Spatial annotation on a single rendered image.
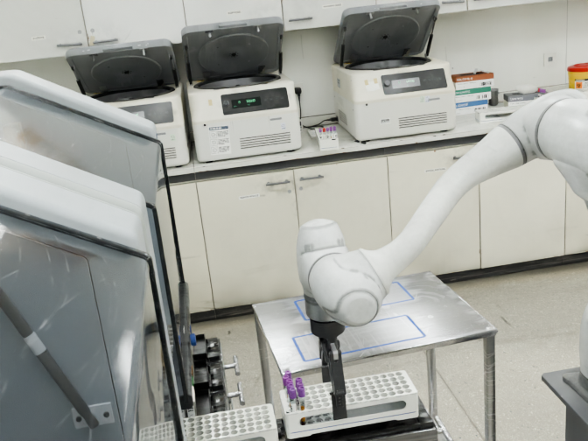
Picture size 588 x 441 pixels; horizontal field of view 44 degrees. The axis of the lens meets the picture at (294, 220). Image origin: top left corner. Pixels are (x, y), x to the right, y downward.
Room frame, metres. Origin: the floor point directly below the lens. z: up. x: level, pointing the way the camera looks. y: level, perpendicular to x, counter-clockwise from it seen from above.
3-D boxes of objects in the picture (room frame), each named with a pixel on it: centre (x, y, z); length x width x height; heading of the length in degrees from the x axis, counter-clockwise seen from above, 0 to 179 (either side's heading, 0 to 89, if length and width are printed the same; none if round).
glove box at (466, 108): (4.31, -1.09, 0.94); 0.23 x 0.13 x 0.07; 101
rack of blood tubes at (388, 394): (1.41, -0.08, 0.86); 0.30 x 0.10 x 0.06; 97
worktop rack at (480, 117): (3.99, -1.23, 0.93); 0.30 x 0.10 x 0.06; 89
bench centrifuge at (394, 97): (4.09, -0.62, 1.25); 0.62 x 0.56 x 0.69; 6
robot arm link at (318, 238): (1.39, -0.05, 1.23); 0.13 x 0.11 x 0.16; 12
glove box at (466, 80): (4.31, -1.14, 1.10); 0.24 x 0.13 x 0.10; 95
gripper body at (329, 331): (1.40, -0.05, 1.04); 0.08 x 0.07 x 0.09; 7
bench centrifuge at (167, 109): (3.92, 0.80, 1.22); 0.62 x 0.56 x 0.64; 5
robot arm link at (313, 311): (1.40, -0.05, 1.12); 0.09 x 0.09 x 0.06
